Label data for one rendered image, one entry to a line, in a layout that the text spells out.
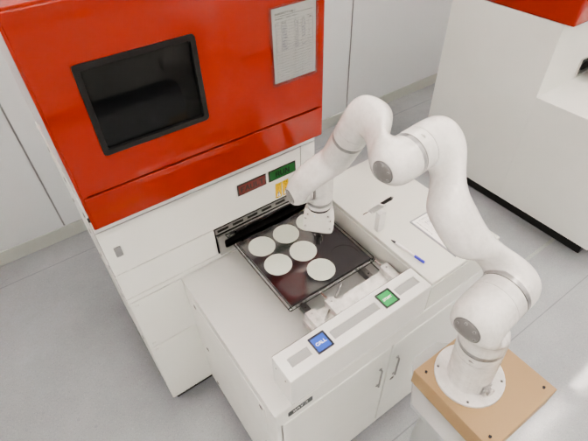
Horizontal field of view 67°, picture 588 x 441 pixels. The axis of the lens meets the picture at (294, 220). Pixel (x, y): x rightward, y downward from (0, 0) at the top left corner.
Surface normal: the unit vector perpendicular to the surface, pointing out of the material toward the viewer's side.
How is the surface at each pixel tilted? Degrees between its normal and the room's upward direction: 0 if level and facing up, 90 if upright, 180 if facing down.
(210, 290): 0
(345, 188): 0
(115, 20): 90
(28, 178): 90
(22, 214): 90
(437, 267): 0
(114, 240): 90
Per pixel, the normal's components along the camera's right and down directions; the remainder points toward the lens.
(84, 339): -0.03, -0.72
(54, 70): 0.58, 0.55
